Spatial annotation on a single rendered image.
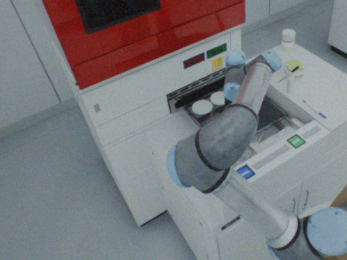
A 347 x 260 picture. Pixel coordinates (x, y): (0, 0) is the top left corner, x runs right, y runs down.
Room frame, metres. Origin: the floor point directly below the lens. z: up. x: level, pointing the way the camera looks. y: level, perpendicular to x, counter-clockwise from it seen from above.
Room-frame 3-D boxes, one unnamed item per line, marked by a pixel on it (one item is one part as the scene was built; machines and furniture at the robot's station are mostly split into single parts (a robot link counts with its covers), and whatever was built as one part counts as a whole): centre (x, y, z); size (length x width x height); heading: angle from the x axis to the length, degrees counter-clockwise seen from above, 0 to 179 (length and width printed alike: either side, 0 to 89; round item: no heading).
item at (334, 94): (1.30, -0.47, 0.89); 0.62 x 0.35 x 0.14; 30
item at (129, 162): (1.59, 0.36, 0.41); 0.82 x 0.71 x 0.82; 120
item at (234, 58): (1.01, -0.09, 1.29); 0.09 x 0.08 x 0.11; 172
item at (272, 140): (0.97, -0.23, 0.87); 0.36 x 0.08 x 0.03; 120
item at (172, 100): (1.37, 0.03, 0.89); 0.44 x 0.02 x 0.10; 120
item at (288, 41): (1.58, -0.44, 1.01); 0.07 x 0.07 x 0.10
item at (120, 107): (1.29, 0.19, 1.02); 0.82 x 0.03 x 0.40; 120
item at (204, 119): (1.19, -0.09, 0.90); 0.34 x 0.34 x 0.01; 30
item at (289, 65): (1.33, -0.41, 1.00); 0.07 x 0.07 x 0.07; 10
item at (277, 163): (0.84, -0.21, 0.89); 0.55 x 0.09 x 0.14; 120
